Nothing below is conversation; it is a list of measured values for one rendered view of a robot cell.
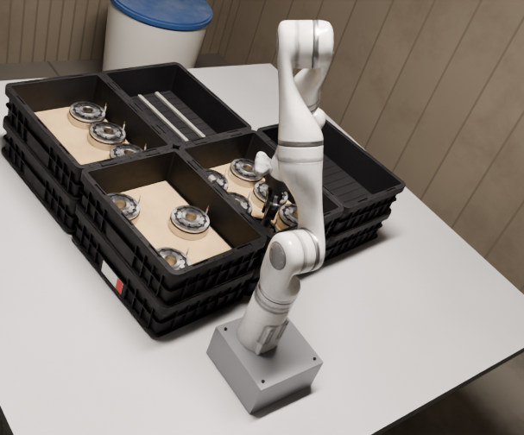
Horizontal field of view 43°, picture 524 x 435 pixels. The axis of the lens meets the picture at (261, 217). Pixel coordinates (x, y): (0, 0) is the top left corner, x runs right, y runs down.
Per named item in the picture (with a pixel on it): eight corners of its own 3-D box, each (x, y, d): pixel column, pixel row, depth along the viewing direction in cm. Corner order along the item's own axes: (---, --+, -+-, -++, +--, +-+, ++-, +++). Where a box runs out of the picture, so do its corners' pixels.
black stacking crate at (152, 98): (243, 160, 211) (253, 129, 204) (167, 180, 191) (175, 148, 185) (169, 92, 229) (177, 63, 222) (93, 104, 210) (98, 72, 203)
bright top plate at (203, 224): (217, 225, 175) (217, 224, 175) (186, 236, 169) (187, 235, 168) (192, 203, 180) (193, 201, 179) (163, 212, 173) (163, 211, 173)
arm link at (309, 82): (325, 80, 154) (289, 80, 154) (334, 9, 128) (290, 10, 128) (326, 116, 151) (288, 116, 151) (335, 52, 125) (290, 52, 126)
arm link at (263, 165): (255, 156, 174) (262, 136, 170) (296, 167, 175) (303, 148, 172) (253, 175, 167) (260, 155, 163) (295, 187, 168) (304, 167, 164)
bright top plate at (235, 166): (269, 175, 200) (270, 173, 200) (247, 184, 193) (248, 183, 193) (246, 156, 204) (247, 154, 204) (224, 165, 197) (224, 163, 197)
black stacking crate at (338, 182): (391, 214, 212) (407, 185, 205) (331, 240, 193) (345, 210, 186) (307, 142, 230) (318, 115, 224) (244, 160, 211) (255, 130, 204)
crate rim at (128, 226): (267, 246, 167) (270, 238, 166) (171, 284, 148) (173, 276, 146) (173, 154, 185) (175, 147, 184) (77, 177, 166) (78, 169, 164)
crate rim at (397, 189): (405, 191, 207) (408, 185, 205) (344, 215, 187) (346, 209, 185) (317, 119, 225) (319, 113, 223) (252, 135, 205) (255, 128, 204)
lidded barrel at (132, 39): (158, 79, 397) (181, -24, 359) (202, 129, 370) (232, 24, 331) (74, 85, 366) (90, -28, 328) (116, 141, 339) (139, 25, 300)
